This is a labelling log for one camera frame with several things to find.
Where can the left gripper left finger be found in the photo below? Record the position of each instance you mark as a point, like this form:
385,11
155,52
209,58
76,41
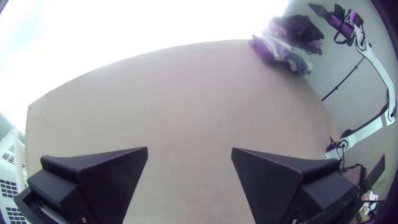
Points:
99,183

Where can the white laundry basket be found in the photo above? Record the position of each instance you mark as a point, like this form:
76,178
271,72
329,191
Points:
11,174

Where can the heap of clothes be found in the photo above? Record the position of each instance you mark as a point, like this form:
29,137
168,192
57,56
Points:
289,40

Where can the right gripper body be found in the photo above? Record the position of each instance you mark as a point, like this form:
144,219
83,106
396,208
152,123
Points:
339,23

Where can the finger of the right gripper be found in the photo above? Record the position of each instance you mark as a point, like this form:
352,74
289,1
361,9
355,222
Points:
317,9

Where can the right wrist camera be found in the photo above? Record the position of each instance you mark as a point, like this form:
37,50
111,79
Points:
354,18

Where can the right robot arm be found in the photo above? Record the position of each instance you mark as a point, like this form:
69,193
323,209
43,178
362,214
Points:
377,65

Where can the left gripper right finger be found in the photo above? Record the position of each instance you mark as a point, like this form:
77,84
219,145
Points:
280,183

